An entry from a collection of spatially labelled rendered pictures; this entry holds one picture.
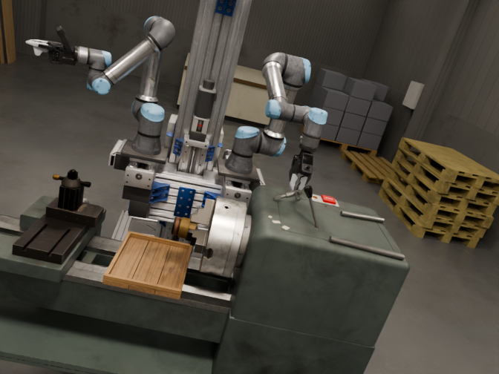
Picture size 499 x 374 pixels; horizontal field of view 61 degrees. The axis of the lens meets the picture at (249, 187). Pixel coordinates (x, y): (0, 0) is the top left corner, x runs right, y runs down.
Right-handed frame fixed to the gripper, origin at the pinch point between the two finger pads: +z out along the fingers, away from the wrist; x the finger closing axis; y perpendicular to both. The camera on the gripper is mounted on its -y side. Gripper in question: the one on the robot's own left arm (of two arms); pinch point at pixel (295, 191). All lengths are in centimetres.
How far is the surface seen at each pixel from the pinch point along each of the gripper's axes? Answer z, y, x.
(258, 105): 87, 644, -19
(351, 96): 27, 623, -180
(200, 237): 20.2, -19.8, 34.3
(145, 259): 42, -11, 55
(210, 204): 11.1, -7.9, 33.5
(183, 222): 18.7, -14.5, 42.4
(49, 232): 33, -20, 92
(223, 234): 14.0, -25.6, 26.4
